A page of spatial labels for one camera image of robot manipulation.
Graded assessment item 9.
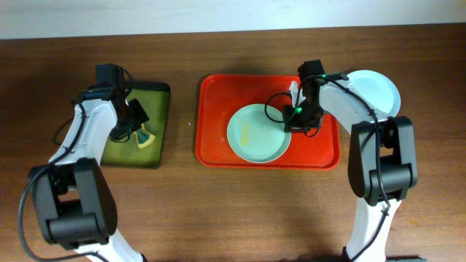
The light blue plate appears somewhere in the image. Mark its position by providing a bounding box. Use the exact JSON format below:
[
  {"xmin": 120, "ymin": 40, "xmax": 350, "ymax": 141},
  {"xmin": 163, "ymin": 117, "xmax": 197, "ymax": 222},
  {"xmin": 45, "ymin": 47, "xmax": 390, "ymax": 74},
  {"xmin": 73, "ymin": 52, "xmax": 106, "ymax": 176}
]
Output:
[{"xmin": 347, "ymin": 70, "xmax": 401, "ymax": 116}]

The light green plate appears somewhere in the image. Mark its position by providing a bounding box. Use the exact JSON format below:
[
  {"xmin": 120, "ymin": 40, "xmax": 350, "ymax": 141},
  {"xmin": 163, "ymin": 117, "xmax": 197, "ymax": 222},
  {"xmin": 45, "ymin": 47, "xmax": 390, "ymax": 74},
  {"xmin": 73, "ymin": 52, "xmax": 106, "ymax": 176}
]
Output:
[{"xmin": 226, "ymin": 103, "xmax": 291, "ymax": 164}]

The red plastic tray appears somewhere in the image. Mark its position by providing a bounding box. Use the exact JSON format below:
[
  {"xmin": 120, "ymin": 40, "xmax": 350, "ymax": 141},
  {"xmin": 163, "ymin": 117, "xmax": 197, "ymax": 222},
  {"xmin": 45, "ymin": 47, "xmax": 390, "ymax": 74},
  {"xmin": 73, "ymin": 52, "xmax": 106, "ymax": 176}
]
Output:
[{"xmin": 195, "ymin": 74, "xmax": 340, "ymax": 170}]

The green and yellow sponge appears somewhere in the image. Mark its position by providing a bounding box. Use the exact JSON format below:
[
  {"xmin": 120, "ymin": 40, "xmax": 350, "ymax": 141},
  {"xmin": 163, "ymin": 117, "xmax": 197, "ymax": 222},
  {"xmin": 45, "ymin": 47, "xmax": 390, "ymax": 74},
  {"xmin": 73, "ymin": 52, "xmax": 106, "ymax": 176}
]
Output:
[{"xmin": 133, "ymin": 124, "xmax": 156, "ymax": 149}]

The black tray with green liquid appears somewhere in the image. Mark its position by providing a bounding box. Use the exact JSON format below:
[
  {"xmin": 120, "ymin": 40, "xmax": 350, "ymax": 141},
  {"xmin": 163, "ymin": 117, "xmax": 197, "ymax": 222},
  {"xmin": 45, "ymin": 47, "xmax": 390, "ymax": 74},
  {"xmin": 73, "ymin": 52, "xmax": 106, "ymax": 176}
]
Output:
[{"xmin": 101, "ymin": 82, "xmax": 170, "ymax": 169}]

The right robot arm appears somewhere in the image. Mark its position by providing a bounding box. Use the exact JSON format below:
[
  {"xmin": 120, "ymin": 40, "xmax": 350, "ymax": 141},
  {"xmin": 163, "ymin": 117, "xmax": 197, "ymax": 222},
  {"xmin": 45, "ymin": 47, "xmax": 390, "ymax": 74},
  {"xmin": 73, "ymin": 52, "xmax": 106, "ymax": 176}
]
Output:
[{"xmin": 283, "ymin": 60, "xmax": 418, "ymax": 261}]

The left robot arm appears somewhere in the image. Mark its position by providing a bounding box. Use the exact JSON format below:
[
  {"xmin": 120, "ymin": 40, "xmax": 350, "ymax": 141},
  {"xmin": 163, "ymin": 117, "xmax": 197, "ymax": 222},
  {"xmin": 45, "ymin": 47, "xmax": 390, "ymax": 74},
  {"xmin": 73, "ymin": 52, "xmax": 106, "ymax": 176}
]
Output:
[{"xmin": 18, "ymin": 64, "xmax": 149, "ymax": 261}]

